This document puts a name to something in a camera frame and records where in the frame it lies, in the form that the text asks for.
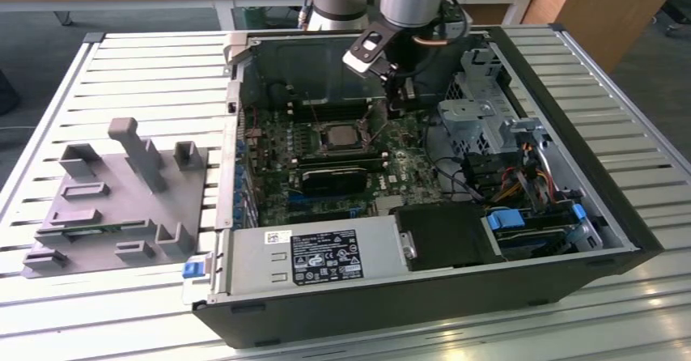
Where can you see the green motherboard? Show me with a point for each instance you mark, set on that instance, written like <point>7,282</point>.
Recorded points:
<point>270,134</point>

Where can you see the green RAM stick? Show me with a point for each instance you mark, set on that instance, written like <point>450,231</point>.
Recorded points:
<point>111,228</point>

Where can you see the hard disk in blue carrier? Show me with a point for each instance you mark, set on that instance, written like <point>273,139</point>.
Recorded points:
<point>508,219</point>

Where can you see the silver power supply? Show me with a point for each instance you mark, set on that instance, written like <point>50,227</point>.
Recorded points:
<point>259,264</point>

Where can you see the silver chipset heatsink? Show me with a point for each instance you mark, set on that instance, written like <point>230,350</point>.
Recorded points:
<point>390,204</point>

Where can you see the dark office chair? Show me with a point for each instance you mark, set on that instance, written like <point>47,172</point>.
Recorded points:
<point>680,11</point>

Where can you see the blue case latch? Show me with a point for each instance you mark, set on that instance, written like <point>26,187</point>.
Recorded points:
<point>194,270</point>

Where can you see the silver CPU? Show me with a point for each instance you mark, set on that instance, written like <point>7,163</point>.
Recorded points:
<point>346,135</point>

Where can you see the black open PC case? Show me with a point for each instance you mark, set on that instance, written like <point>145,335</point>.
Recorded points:
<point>378,316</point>

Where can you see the thin metal locking lever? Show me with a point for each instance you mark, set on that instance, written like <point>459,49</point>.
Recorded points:
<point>314,112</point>

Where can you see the grey parts rack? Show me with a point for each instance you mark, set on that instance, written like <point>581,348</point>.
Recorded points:
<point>127,205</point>

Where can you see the blue plastic clip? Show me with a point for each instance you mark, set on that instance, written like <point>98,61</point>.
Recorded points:
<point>580,212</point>

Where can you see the black plastic fan shroud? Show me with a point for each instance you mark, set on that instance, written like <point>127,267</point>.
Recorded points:
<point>443,235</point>

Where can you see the silver metal drive cage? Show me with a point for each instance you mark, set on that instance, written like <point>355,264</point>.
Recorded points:
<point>465,112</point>

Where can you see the black graphics card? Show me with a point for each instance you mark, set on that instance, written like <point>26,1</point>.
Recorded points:
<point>333,183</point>

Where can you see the wooden cabinet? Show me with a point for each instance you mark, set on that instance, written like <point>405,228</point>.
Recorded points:
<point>610,9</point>

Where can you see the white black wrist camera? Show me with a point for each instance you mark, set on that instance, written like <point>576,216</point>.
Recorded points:
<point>367,51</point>

